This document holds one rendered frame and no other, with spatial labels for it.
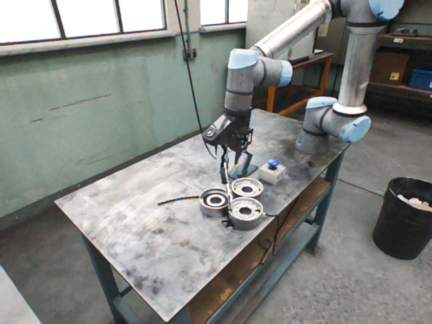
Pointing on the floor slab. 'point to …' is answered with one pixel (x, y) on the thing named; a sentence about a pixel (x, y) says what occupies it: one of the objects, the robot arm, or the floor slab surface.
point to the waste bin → (404, 219)
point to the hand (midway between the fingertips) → (224, 170)
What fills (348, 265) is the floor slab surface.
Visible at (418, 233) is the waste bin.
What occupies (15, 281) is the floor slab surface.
